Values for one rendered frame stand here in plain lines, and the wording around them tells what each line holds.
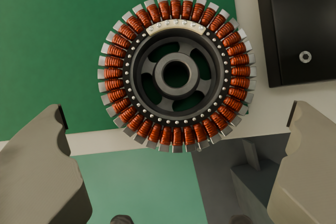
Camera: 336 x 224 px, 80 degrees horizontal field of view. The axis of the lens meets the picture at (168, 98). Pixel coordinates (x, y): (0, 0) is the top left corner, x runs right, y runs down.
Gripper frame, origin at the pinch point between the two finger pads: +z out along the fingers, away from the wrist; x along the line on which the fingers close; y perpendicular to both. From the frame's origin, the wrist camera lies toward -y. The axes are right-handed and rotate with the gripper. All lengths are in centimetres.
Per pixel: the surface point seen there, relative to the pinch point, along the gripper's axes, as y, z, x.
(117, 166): 64, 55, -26
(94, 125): 4.4, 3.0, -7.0
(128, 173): 67, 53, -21
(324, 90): 2.1, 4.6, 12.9
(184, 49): -1.6, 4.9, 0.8
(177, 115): 2.7, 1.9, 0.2
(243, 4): -4.5, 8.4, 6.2
